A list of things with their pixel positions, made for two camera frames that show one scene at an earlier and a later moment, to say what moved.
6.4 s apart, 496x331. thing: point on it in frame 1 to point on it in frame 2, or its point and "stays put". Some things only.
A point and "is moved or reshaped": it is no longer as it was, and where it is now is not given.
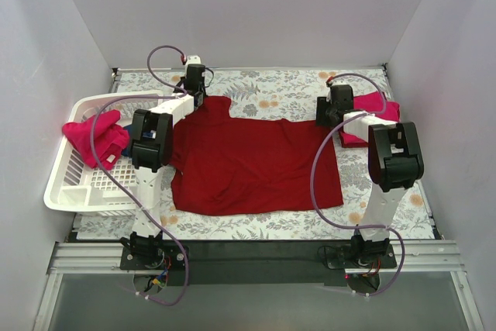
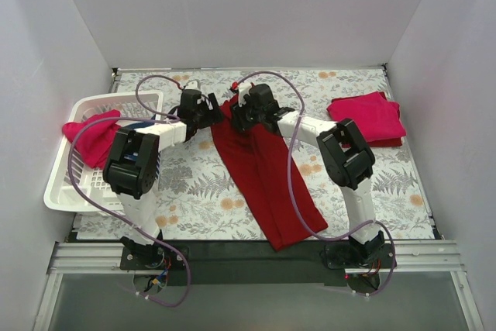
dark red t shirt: [232, 165] is moved or reshaped
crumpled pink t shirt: [108, 138] stays put
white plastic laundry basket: [77, 186] stays put
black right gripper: [322, 112] to [240, 112]
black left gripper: [198, 99] to [209, 110]
